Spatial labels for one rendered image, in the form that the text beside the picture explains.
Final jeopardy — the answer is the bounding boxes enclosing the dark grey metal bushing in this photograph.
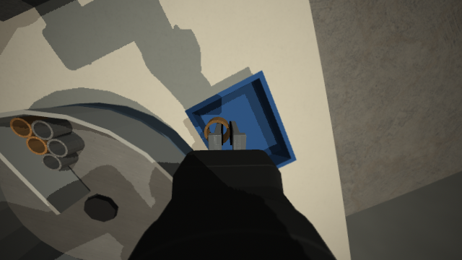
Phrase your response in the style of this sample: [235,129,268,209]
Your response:
[47,134,85,157]
[41,152,79,171]
[32,118,73,140]

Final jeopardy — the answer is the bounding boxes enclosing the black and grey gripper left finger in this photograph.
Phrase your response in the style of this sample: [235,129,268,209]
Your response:
[208,123,223,150]

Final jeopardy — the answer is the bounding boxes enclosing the blue open crate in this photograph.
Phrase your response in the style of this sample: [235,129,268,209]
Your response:
[185,70,297,169]

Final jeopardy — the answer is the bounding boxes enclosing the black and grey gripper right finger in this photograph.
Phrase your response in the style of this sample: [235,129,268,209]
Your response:
[230,121,246,150]

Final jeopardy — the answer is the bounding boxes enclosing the bronze bushing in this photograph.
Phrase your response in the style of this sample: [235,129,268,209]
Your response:
[26,136,49,155]
[204,117,230,144]
[10,116,48,138]

